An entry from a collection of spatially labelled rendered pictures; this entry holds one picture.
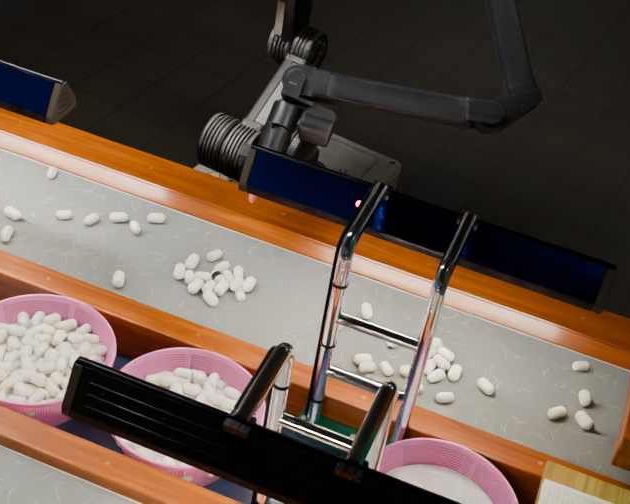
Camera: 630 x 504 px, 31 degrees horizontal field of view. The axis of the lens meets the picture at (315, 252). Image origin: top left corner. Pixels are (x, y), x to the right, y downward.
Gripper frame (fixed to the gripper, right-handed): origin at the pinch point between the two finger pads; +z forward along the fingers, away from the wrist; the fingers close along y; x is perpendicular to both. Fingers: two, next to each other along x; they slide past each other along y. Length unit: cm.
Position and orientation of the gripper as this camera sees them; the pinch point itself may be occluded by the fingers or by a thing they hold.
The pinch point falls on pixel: (252, 197)
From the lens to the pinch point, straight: 217.1
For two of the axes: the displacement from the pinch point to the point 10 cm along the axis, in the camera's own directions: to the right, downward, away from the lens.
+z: -3.5, 9.2, -1.8
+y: 9.3, 3.1, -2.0
